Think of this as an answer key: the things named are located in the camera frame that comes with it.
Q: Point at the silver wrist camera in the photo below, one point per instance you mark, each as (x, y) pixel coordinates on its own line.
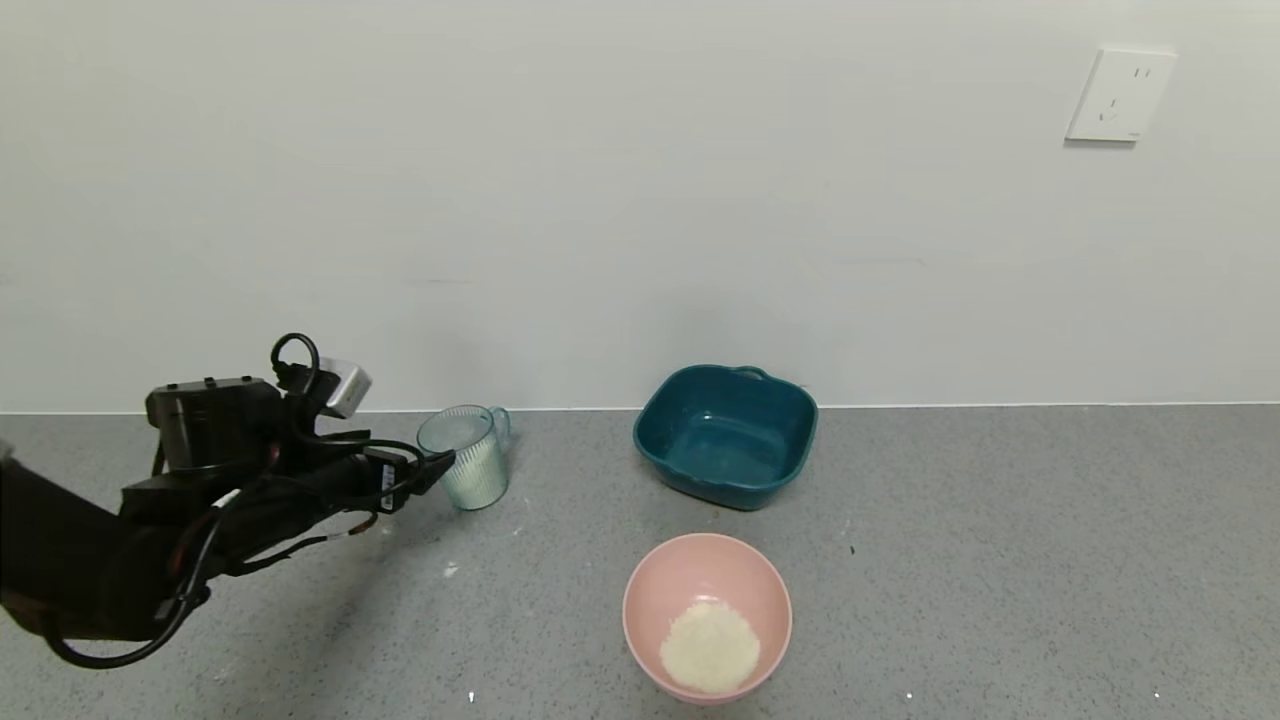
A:
(345, 388)

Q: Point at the clear ribbed glass cup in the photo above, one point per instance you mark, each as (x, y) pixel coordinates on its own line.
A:
(475, 480)

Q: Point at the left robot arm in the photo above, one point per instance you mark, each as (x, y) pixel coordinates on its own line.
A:
(60, 560)

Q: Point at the pink bowl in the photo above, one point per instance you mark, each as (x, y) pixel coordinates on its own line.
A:
(700, 570)

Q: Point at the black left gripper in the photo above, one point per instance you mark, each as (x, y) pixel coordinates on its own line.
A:
(388, 481)

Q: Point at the white wall socket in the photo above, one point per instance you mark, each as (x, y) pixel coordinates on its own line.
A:
(1120, 95)

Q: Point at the teal plastic basin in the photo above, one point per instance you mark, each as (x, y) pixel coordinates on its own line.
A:
(725, 440)

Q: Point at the white rice heap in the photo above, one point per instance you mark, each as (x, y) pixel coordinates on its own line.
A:
(710, 650)

